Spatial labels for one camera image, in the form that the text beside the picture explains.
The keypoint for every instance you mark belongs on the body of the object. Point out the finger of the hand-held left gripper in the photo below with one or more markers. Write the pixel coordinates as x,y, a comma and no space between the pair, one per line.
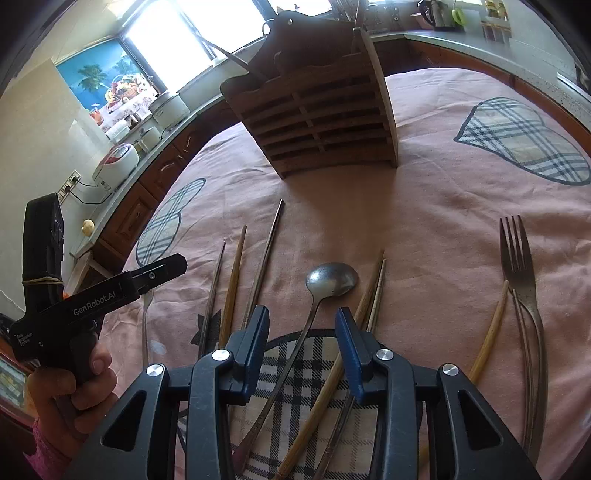
159,271

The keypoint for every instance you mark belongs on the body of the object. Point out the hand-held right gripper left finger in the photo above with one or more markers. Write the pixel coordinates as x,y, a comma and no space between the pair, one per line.
258,333

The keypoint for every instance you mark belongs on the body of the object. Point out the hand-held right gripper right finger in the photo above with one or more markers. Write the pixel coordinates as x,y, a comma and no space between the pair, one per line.
346,342

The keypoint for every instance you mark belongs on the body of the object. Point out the metal fork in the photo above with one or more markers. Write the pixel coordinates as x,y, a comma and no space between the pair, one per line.
515,263
146,323
527,369

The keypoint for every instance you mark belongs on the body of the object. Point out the brown wooden chopstick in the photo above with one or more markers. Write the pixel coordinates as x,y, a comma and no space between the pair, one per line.
233,286
368,293

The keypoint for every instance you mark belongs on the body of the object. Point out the thin dark chopstick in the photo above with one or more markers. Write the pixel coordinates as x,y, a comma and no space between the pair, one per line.
213,300

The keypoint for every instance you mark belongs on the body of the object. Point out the metal chopstick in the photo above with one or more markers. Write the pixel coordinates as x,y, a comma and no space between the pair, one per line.
378,295
268,258

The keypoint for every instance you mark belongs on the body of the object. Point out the metal spoon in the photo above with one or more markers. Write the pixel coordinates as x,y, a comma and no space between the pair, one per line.
332,279

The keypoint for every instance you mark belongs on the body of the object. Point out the pale bamboo chopstick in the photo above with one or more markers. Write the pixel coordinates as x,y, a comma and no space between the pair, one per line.
491,330

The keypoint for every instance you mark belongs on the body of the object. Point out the wooden utensil holder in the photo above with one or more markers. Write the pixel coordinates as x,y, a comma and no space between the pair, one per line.
323,115

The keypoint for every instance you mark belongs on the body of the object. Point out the person's left forearm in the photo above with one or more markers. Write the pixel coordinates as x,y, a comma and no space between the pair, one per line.
46,457

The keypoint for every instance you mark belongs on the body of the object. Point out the person's left hand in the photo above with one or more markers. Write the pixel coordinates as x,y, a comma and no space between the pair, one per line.
55,397

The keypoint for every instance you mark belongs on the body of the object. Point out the brown wooden lower cabinets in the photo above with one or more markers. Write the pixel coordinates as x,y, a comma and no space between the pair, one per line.
134,212

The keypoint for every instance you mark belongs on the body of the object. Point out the small yellow object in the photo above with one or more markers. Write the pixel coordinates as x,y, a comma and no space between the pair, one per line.
87,226

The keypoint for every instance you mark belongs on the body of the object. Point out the white and red rice cooker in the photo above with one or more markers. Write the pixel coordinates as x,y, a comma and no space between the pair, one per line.
117,161

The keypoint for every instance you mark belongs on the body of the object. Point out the small white pot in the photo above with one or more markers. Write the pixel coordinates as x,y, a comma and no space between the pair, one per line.
147,138

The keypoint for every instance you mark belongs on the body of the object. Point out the white container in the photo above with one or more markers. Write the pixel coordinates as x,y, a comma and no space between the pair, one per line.
117,131

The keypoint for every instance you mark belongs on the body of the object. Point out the pink plaid-heart tablecloth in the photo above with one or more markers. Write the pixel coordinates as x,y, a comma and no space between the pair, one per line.
415,207

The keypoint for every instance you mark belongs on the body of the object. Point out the large white pot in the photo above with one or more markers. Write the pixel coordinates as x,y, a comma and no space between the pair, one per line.
170,110

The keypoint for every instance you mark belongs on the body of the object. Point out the kitchen window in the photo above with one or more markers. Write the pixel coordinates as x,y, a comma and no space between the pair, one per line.
161,46

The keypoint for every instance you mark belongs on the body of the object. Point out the electric kettle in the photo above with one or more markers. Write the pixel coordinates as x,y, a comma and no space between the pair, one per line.
434,13

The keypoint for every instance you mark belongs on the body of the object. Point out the row of seasoning bottles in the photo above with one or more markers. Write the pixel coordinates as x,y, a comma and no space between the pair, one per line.
496,27

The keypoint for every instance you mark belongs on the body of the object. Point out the wall power outlet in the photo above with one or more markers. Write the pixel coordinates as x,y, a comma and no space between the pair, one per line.
70,181

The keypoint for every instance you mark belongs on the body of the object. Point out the fruit and palm wall poster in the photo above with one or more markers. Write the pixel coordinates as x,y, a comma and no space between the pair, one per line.
87,78

